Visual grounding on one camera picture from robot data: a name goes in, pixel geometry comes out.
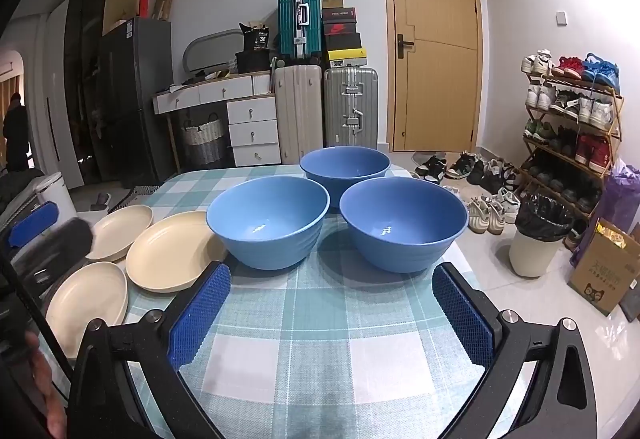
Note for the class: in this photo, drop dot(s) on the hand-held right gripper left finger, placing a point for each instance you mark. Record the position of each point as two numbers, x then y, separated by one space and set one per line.
200 314

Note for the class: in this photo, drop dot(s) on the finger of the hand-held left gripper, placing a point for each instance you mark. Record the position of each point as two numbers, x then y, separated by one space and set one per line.
75 239
32 224

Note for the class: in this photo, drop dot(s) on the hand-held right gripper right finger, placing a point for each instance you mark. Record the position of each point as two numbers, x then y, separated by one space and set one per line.
462 319

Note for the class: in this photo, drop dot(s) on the cream plate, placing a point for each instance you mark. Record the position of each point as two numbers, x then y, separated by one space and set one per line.
87 304
170 251
122 231

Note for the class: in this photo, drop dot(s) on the blue bowl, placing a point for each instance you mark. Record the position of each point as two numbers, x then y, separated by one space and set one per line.
345 169
400 224
267 219

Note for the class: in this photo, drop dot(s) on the person's left hand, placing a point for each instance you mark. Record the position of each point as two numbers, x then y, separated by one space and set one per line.
45 369

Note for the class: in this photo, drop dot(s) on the black jacket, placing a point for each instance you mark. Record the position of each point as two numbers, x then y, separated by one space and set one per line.
15 184

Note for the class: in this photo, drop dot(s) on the cream trash bin black bag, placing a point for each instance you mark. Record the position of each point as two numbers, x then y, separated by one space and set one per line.
532 254

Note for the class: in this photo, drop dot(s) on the teal checked tablecloth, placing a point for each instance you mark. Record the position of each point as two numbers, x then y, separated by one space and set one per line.
310 319

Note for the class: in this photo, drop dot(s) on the group of loose shoes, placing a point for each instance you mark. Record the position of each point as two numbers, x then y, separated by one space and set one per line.
487 211

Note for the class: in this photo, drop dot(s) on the printed cardboard box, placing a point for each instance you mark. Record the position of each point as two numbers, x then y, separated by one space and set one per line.
597 284

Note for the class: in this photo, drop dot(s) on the black refrigerator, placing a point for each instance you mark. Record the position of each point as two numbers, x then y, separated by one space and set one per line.
135 109

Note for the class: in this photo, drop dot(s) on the woven basket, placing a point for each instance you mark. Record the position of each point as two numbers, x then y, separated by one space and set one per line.
202 139

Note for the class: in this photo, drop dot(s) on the tall dark cabinet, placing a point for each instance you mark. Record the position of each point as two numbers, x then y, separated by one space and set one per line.
82 69

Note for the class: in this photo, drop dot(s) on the grey round doormat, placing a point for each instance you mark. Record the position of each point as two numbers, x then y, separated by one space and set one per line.
425 156

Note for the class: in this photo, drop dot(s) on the grey plastic parcel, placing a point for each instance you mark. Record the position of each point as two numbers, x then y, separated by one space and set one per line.
631 306

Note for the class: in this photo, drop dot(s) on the white drawer desk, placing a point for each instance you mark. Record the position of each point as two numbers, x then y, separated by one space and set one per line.
250 134

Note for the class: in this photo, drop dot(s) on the purple plastic bag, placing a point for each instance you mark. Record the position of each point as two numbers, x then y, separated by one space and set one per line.
617 204

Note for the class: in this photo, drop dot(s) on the beige suitcase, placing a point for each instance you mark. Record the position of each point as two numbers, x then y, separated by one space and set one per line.
297 114

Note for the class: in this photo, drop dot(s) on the wooden door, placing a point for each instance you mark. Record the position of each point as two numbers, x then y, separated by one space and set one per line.
440 89

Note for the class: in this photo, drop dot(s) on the grey oval mirror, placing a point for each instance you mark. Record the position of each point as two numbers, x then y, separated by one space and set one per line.
210 46

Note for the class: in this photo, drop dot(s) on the silver suitcase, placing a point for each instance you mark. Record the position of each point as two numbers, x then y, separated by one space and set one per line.
350 109

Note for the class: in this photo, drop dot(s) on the red paper item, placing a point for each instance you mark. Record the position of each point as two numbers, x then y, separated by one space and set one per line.
144 1

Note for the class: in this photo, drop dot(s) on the small cardboard piece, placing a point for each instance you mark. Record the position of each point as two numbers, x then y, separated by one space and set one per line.
164 1

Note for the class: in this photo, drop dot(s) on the black printed tote bag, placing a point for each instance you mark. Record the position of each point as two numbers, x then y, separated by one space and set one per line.
257 44

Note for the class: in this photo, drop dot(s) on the shoe rack with shoes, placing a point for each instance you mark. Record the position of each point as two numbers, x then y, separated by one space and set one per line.
597 69

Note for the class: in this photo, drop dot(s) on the teal suitcase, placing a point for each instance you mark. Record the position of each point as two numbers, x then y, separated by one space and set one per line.
290 19

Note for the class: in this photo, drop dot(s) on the stack of shoe boxes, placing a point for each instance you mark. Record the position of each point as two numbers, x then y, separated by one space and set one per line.
342 31

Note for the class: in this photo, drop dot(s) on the white wall switch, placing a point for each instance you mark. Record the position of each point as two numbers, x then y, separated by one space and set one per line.
561 18

